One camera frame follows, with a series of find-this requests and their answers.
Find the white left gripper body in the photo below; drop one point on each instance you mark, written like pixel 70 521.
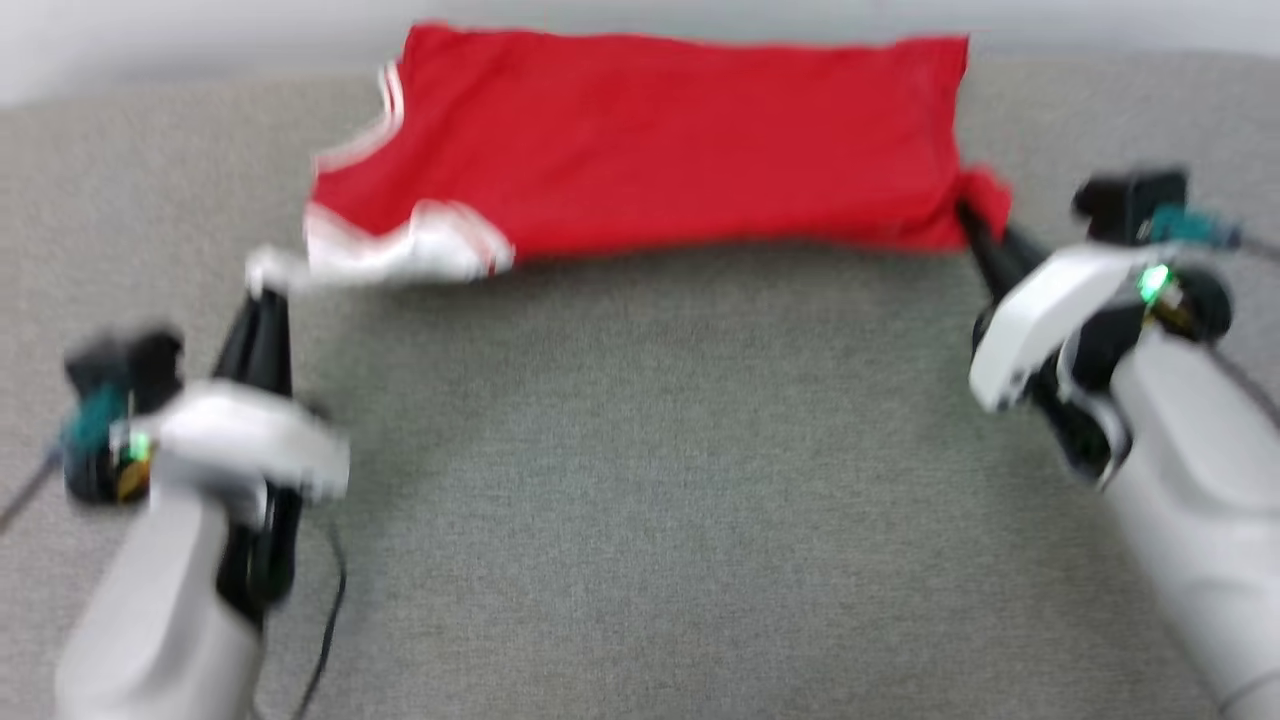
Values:
pixel 245 435

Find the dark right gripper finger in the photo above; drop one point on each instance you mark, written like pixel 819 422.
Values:
pixel 1018 250
pixel 985 262

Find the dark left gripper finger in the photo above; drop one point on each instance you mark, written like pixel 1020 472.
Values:
pixel 274 345
pixel 238 345

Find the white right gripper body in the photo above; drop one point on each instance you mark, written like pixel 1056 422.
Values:
pixel 1050 315

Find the red and white jersey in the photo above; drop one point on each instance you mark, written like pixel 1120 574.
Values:
pixel 650 140

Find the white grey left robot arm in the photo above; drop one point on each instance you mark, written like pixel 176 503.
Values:
pixel 165 620

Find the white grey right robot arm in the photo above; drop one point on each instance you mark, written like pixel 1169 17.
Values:
pixel 1200 500

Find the grey fabric sofa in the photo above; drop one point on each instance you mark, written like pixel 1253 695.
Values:
pixel 640 480

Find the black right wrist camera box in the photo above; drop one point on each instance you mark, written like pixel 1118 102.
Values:
pixel 1135 215

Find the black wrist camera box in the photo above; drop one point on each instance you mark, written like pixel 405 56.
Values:
pixel 115 410
pixel 1135 215

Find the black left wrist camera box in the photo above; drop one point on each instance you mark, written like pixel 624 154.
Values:
pixel 115 410

